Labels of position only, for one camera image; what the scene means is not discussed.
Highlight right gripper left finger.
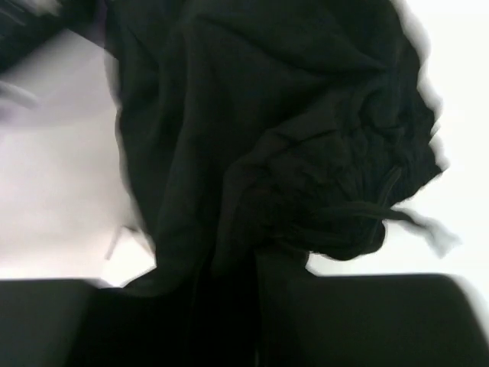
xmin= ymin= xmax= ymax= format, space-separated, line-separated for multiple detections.
xmin=1 ymin=279 xmax=111 ymax=366

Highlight black trousers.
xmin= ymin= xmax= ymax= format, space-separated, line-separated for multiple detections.
xmin=1 ymin=1 xmax=450 ymax=366

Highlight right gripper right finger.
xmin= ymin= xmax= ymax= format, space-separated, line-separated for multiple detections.
xmin=263 ymin=271 xmax=489 ymax=367

